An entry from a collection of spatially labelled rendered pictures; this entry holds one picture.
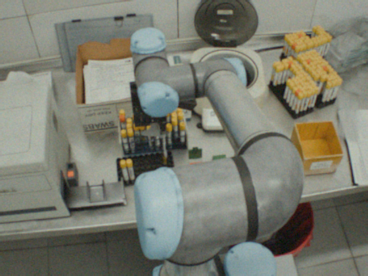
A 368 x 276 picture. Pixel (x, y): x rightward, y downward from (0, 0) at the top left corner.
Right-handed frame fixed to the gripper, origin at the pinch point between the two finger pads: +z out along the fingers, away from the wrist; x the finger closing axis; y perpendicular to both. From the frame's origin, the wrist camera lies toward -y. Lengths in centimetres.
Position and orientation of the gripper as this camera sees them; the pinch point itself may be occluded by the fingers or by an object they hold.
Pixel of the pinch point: (162, 133)
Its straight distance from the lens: 122.3
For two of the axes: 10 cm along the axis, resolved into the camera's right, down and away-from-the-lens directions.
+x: 1.5, 8.1, -5.7
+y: -9.9, 1.3, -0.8
